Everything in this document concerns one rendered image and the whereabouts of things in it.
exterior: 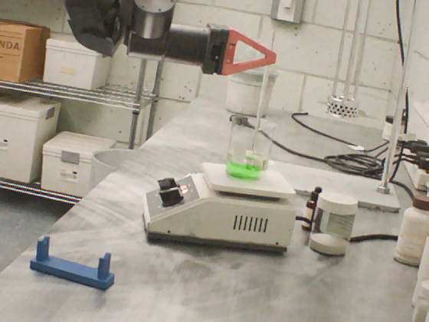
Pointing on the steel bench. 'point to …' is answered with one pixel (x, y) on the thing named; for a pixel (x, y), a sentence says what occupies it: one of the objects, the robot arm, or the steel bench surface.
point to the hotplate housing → (226, 220)
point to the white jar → (388, 127)
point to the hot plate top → (274, 181)
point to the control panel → (174, 204)
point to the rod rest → (43, 261)
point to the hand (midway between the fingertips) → (270, 57)
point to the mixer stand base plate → (337, 185)
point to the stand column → (400, 99)
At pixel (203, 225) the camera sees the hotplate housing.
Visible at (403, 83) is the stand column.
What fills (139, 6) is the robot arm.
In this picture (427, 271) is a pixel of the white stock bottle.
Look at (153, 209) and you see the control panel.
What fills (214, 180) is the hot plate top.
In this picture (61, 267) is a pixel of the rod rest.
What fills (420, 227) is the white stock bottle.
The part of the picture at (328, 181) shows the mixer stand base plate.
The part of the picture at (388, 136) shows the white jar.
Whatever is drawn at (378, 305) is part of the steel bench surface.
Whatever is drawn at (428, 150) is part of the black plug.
